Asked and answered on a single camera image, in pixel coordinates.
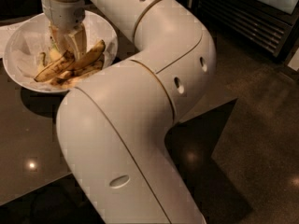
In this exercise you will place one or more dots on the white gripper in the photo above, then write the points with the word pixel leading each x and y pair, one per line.
pixel 63 13

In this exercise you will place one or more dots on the long spotted banana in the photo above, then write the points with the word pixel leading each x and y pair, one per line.
pixel 55 68

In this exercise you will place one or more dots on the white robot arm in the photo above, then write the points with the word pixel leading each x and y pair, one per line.
pixel 111 126

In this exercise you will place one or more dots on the green tipped banana left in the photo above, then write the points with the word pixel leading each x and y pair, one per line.
pixel 54 52

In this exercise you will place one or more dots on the yellow banana upper right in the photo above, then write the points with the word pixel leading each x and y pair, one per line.
pixel 91 56

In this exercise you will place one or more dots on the small banana far left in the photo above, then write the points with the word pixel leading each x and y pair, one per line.
pixel 41 64

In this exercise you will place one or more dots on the banana middle right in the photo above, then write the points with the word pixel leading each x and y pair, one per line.
pixel 96 66

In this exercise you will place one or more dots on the white bowl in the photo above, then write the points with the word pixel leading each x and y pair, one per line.
pixel 33 36

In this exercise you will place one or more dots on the banana bottom right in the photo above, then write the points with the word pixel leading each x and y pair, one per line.
pixel 68 79

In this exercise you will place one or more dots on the white cloth on table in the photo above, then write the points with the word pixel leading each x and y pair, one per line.
pixel 5 34

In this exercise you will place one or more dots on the black louvered appliance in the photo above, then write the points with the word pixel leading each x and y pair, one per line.
pixel 270 24

